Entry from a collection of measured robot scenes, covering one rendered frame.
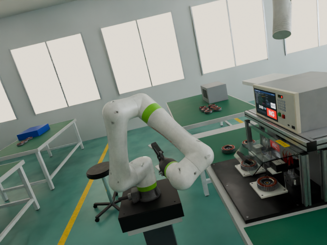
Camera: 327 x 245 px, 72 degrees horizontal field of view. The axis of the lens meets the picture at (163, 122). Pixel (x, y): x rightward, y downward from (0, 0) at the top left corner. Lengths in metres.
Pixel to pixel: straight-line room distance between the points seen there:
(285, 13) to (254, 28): 3.88
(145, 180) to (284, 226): 0.74
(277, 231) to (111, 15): 5.50
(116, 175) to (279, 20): 2.05
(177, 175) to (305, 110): 0.70
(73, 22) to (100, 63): 1.10
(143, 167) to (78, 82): 4.95
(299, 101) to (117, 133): 0.88
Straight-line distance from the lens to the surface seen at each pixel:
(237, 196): 1.44
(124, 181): 1.27
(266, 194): 1.43
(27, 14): 6.53
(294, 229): 1.28
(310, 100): 1.28
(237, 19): 6.32
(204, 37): 6.03
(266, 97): 1.47
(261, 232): 1.25
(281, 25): 2.53
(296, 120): 1.27
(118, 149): 1.16
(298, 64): 7.03
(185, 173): 0.96
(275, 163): 1.43
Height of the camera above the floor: 1.61
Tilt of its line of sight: 16 degrees down
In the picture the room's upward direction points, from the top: 14 degrees counter-clockwise
